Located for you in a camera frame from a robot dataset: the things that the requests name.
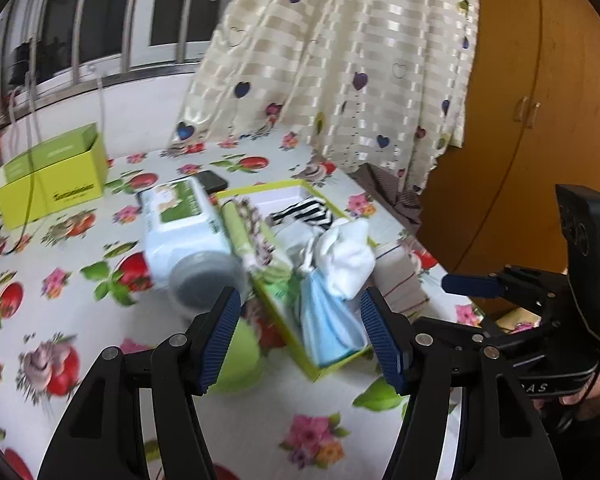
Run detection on white sock bundle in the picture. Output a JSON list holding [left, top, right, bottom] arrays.
[[314, 218, 376, 300]]

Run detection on blue face masks stack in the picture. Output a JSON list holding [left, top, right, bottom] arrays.
[[294, 270, 367, 367]]

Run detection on black white striped sock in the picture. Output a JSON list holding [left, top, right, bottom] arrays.
[[267, 196, 337, 230]]

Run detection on green towel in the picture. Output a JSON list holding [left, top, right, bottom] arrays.
[[221, 198, 293, 284]]

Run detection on white cloth red stripes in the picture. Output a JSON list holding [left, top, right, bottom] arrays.
[[371, 244, 429, 320]]

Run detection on grey sock bundle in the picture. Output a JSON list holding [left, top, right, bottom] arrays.
[[274, 220, 325, 274]]

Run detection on right hand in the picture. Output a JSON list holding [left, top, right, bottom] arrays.
[[532, 374, 600, 429]]

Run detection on brown checkered cloth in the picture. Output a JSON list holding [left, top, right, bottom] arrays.
[[350, 164, 421, 235]]

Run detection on floral tablecloth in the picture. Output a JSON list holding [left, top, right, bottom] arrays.
[[0, 129, 491, 480]]

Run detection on green tray box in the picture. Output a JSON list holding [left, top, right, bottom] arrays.
[[215, 180, 371, 382]]

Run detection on clear round jar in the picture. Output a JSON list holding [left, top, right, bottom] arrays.
[[167, 252, 250, 321]]

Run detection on wooden cabinet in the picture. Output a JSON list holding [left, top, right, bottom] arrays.
[[418, 0, 600, 274]]

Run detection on wet wipes pack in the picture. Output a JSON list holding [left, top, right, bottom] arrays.
[[138, 177, 231, 288]]

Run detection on cream heart pattern curtain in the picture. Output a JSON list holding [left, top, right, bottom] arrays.
[[170, 0, 479, 193]]

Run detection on lime green cardboard box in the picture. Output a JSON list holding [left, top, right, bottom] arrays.
[[0, 124, 109, 231]]

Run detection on black smartphone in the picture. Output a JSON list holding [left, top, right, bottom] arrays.
[[193, 170, 228, 195]]

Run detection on window metal bars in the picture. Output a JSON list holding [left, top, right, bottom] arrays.
[[0, 0, 261, 111]]

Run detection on black cable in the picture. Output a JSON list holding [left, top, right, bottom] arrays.
[[0, 39, 38, 256]]

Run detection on white cable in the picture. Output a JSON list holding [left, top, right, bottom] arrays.
[[6, 62, 109, 137]]

